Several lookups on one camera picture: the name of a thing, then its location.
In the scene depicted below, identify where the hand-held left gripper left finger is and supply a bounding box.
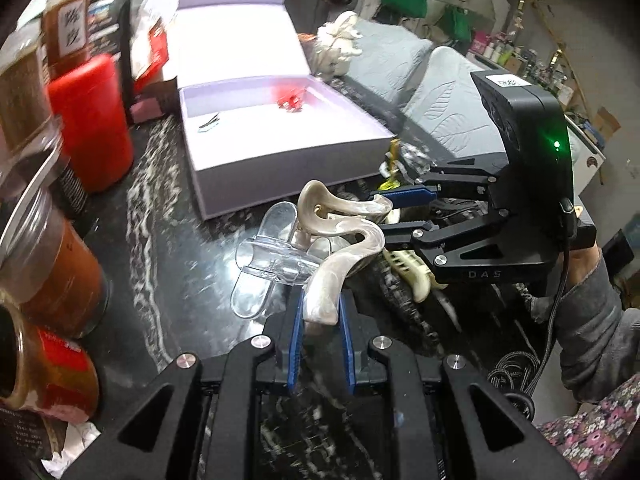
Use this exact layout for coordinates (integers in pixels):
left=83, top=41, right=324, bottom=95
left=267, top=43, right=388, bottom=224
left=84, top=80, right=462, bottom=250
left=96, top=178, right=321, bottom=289
left=60, top=292, right=307, bottom=480

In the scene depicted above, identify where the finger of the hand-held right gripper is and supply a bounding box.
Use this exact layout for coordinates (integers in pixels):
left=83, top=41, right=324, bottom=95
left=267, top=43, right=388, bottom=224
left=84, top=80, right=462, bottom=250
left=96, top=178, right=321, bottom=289
left=370, top=157, right=511, bottom=207
left=382, top=210, right=506, bottom=268

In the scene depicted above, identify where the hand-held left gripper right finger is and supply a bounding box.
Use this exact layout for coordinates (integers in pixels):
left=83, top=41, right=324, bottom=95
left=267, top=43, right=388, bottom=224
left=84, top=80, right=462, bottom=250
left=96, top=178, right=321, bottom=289
left=337, top=292, right=571, bottom=480

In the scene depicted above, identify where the cream banana hair clip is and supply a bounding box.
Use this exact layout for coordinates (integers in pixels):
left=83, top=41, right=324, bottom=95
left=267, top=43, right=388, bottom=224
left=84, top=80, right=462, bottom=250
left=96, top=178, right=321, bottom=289
left=382, top=247, right=449, bottom=304

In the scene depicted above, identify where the yellow hair stick green ornament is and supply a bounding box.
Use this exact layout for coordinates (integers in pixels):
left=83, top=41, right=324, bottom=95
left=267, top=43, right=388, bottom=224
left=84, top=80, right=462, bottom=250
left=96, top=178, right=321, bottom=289
left=380, top=137, right=402, bottom=192

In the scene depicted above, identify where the clear hair claw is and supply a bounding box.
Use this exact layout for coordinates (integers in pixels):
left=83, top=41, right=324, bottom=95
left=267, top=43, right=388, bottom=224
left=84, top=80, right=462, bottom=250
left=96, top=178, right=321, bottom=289
left=231, top=201, right=329, bottom=320

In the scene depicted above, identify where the pearl wavy hair claw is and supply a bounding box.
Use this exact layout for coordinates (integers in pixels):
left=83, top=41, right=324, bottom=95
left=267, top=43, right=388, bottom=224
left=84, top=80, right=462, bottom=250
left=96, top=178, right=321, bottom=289
left=297, top=179, right=394, bottom=337

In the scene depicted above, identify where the red bow hair clip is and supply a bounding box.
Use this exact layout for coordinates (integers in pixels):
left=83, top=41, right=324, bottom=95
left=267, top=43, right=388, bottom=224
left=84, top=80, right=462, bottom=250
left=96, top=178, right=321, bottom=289
left=277, top=87, right=306, bottom=112

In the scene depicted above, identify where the lavender gift box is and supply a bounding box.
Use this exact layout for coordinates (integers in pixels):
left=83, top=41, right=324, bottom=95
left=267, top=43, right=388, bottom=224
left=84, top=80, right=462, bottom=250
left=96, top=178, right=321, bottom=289
left=177, top=0, right=397, bottom=221

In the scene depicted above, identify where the person's right forearm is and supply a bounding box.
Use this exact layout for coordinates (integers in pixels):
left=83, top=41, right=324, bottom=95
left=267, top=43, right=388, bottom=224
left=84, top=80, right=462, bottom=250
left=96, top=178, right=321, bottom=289
left=552, top=255, right=640, bottom=404

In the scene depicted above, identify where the person's right hand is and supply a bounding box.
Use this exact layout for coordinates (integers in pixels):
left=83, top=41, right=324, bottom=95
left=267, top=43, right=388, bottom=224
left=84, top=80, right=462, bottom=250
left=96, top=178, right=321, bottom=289
left=570, top=247, right=603, bottom=281

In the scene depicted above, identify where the cardboard box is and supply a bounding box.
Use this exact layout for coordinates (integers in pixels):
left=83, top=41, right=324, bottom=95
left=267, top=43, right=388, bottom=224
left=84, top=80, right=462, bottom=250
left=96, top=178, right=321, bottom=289
left=594, top=107, right=622, bottom=142

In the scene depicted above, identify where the row of cosmetic bottles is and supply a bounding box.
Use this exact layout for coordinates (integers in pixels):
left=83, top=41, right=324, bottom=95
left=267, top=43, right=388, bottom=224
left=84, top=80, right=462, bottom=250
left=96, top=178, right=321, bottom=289
left=470, top=30, right=556, bottom=91

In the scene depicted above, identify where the small green tote bag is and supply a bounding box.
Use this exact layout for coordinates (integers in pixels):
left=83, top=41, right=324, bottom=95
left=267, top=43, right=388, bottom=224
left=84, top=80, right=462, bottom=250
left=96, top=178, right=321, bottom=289
left=439, top=7, right=472, bottom=44

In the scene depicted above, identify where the white teapot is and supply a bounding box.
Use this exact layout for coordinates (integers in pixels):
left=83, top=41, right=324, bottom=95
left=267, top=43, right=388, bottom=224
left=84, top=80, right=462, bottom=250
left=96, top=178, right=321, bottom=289
left=315, top=11, right=364, bottom=75

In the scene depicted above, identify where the crumpled white tissue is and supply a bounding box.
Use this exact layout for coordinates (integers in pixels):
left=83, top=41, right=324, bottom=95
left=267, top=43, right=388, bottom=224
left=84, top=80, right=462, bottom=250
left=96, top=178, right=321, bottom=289
left=42, top=420, right=102, bottom=477

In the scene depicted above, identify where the red label jar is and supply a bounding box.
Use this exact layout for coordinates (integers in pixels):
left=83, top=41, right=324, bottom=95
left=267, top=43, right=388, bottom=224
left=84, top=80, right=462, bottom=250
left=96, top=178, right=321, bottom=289
left=0, top=304, right=101, bottom=422

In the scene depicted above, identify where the orange powder jar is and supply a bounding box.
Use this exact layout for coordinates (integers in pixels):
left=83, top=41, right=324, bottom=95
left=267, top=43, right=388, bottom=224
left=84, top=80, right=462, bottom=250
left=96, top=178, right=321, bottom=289
left=0, top=189, right=112, bottom=339

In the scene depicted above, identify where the floral clothing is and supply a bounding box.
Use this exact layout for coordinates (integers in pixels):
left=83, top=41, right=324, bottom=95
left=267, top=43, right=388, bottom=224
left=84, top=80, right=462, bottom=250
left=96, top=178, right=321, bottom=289
left=534, top=374, right=640, bottom=480

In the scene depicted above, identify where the dark spice jar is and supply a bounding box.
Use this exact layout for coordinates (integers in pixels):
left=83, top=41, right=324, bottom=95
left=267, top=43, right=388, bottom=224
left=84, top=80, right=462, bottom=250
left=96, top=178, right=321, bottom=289
left=50, top=150, right=92, bottom=219

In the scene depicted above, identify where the red white snack packet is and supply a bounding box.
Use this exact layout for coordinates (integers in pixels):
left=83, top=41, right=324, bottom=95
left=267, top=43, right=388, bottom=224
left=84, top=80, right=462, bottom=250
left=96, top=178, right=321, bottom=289
left=132, top=0, right=179, bottom=92

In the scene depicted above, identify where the red canister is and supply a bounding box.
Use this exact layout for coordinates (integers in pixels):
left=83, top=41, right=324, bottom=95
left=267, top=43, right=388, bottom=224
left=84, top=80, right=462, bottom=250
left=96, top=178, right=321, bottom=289
left=47, top=53, right=135, bottom=194

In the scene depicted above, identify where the brown powder jar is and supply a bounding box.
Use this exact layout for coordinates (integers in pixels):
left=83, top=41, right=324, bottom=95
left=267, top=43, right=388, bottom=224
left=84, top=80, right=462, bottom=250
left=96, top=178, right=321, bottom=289
left=0, top=44, right=57, bottom=152

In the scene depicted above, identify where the tall jar white label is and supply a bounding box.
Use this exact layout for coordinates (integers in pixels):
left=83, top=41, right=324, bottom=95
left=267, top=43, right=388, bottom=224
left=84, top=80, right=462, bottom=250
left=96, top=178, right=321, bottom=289
left=42, top=0, right=94, bottom=82

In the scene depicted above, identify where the black braided cable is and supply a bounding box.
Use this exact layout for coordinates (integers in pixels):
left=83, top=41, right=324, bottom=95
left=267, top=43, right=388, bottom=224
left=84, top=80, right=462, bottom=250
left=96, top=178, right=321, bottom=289
left=487, top=199, right=577, bottom=411

